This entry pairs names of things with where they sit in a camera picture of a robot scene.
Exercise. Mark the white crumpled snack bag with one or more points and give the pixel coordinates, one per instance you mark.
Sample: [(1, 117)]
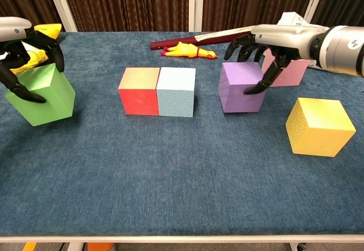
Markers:
[(290, 19)]

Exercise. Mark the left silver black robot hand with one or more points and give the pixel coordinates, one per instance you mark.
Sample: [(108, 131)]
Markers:
[(14, 27)]

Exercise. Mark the yellow rubber chicken toy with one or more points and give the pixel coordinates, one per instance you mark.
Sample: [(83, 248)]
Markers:
[(185, 51)]

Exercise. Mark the white table frame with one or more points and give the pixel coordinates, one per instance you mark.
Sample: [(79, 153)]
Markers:
[(182, 239)]

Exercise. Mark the long dark red box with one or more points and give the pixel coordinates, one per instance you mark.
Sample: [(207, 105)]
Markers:
[(182, 41)]

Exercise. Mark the yellow snack bag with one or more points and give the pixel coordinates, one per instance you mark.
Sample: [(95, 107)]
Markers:
[(49, 29)]

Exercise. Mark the blue felt table cover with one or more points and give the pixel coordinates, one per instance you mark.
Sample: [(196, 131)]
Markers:
[(170, 177)]

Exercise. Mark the red foam cube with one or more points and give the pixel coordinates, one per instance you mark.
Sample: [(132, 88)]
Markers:
[(139, 100)]

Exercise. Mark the purple foam cube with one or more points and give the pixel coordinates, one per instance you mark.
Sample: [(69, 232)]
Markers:
[(239, 101)]

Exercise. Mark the green foam cube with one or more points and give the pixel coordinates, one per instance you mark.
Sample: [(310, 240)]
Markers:
[(48, 106)]

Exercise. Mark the pink foam cube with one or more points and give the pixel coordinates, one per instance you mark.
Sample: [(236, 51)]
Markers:
[(291, 74)]

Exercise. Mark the black table caster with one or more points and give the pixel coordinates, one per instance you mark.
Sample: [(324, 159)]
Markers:
[(302, 247)]

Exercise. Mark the yellow floor tape strip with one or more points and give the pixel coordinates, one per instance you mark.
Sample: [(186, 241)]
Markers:
[(29, 247)]

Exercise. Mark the light blue foam cube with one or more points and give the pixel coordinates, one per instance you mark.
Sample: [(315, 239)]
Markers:
[(176, 100)]

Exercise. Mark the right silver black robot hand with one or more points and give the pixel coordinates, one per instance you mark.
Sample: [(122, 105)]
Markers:
[(284, 40)]

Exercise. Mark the yellow foam cube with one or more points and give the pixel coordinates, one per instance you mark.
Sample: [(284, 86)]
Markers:
[(321, 131)]

